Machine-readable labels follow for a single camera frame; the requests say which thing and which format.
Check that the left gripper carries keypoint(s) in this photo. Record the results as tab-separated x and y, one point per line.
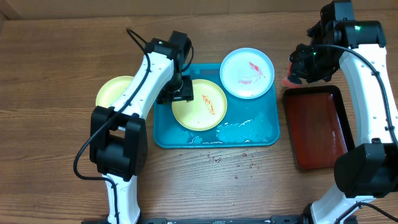
187	93

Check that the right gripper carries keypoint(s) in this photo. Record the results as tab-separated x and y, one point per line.
299	70

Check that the red black sponge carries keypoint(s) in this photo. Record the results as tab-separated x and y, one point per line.
291	80

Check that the yellow plate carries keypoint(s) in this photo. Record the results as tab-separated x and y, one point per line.
112	90
205	111

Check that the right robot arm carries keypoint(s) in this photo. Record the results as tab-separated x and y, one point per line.
358	49

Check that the dark red black tray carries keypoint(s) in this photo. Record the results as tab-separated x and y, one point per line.
318	126

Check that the teal plastic tray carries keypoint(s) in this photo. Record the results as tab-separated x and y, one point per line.
247	123

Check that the light blue plate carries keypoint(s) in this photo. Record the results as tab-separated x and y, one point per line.
247	73

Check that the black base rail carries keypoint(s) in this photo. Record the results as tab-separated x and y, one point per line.
275	219

